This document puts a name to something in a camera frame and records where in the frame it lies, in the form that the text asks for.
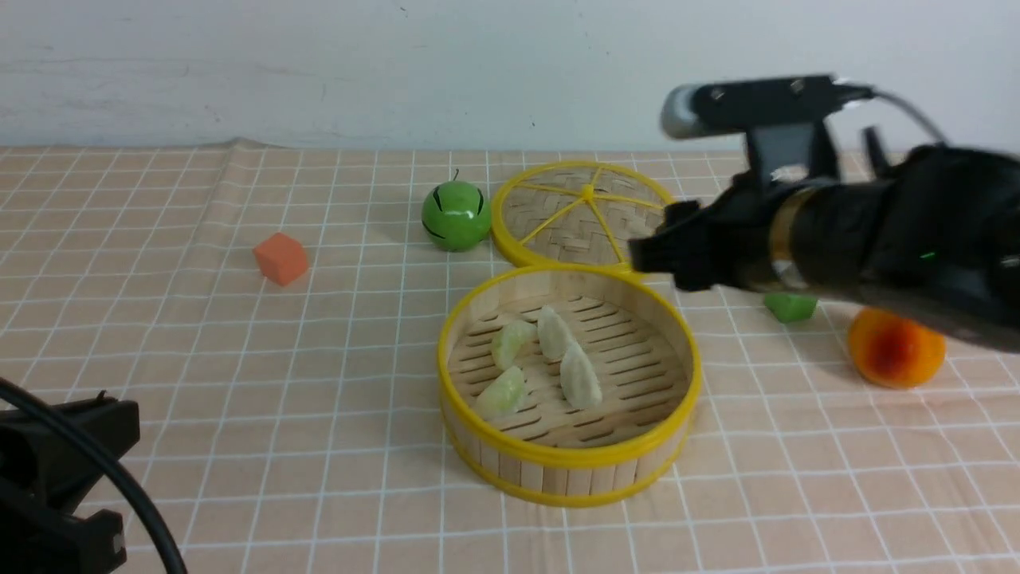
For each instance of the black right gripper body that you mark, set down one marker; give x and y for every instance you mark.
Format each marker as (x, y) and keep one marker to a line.
(725, 243)

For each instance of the white dumpling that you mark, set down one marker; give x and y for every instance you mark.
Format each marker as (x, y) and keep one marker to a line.
(554, 335)
(578, 378)

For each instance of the pale green dumpling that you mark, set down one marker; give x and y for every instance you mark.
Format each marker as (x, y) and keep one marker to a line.
(503, 396)
(507, 343)

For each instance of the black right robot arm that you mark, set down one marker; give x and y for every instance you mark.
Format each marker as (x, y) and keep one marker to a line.
(933, 238)

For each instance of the yellow bamboo steamer tray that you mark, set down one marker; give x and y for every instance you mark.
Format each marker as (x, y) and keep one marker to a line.
(647, 362)

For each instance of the yellow bamboo steamer lid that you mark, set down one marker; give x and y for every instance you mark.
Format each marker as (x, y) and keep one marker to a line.
(576, 212)

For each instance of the green foam cube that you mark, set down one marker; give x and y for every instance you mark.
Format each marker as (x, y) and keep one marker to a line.
(789, 308)

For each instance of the orange yellow toy pear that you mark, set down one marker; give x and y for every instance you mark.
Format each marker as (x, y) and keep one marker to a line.
(894, 352)

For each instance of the checkered peach tablecloth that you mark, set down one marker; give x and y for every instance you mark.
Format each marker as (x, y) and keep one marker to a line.
(295, 429)

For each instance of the green toy apple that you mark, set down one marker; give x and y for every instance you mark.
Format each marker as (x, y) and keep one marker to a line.
(456, 215)

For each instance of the orange foam cube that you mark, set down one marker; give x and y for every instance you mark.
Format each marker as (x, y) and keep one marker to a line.
(281, 259)

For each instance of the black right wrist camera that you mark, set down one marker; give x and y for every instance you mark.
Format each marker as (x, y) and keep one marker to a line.
(782, 120)

